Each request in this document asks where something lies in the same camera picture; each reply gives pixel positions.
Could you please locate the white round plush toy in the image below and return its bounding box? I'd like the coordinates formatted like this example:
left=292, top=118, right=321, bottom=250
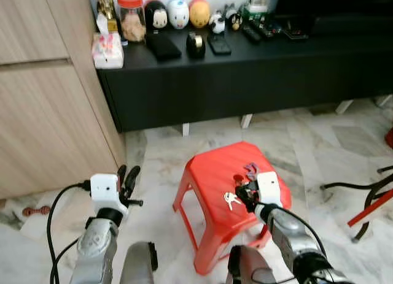
left=166, top=0, right=190, bottom=29

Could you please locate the silver right robot leg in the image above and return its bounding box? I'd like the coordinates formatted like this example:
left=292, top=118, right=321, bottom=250
left=228, top=246, right=277, bottom=284

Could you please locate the black remote control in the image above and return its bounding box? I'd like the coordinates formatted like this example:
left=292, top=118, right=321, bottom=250
left=251, top=19, right=274, bottom=39
left=261, top=15, right=283, bottom=34
left=241, top=23, right=262, bottom=44

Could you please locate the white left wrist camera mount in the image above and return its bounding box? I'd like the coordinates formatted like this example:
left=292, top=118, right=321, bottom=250
left=90, top=174, right=128, bottom=212

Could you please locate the red plastic stool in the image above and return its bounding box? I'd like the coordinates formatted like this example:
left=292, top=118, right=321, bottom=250
left=173, top=141, right=292, bottom=275

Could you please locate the pink white tissue pack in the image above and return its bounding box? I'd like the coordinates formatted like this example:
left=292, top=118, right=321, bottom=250
left=92, top=14, right=124, bottom=70

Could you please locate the silver robot leg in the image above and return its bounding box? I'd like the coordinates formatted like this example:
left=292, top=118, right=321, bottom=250
left=120, top=241, right=157, bottom=284
left=228, top=246, right=277, bottom=284

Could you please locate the silver left robot leg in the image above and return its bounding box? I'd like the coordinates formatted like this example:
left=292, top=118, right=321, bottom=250
left=120, top=241, right=157, bottom=284

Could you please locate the small dark animal figurine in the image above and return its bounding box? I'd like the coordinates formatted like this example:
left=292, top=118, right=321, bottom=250
left=224, top=5, right=241, bottom=31

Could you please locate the black tape dispenser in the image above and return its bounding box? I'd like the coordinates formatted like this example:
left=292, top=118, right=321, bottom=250
left=186, top=31, right=206, bottom=59

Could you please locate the clear jar with red lid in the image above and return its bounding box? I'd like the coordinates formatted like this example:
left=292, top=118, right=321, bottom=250
left=117, top=0, right=147, bottom=43

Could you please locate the light wooden cabinet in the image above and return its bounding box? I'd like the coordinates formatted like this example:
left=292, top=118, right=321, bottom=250
left=0, top=0, right=126, bottom=199

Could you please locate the black flat tray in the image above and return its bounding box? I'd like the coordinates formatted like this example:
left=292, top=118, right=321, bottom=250
left=279, top=17, right=309, bottom=40

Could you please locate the small red dumbbell toy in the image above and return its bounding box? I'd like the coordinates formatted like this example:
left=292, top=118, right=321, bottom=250
left=23, top=205, right=51, bottom=217

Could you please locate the black low TV console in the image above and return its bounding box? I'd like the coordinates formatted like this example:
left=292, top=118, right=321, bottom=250
left=95, top=14, right=393, bottom=132

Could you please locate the orange round plush toy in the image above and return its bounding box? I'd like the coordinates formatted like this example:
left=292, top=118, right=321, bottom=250
left=188, top=0, right=211, bottom=28

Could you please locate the small gold trophy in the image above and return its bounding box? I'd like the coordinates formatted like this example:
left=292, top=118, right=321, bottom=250
left=92, top=0, right=119, bottom=33

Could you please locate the silver key bunch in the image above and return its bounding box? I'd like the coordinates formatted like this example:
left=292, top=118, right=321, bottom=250
left=223, top=192, right=243, bottom=211

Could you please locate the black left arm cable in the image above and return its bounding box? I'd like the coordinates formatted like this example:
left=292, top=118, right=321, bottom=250
left=47, top=182, right=93, bottom=284

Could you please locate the green white holder cup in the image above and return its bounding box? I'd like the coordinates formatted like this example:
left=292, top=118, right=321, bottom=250
left=241, top=0, right=271, bottom=21

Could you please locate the black mouse plush toy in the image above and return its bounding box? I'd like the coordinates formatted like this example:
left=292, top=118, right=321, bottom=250
left=144, top=0, right=169, bottom=30

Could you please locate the black wallet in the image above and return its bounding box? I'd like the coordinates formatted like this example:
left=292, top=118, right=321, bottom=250
left=145, top=33, right=182, bottom=61

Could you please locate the black television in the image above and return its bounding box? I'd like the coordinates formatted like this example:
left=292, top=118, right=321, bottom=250
left=273, top=0, right=393, bottom=33

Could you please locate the small black phone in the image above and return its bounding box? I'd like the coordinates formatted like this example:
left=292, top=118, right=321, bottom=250
left=207, top=34, right=232, bottom=56

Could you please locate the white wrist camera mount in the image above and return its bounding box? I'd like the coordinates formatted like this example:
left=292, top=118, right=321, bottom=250
left=90, top=174, right=128, bottom=212
left=257, top=172, right=283, bottom=206

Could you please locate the small panda figurine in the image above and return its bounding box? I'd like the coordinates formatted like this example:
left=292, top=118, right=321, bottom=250
left=210, top=13, right=225, bottom=34

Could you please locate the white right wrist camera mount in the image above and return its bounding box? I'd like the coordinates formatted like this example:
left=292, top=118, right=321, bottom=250
left=257, top=172, right=283, bottom=206

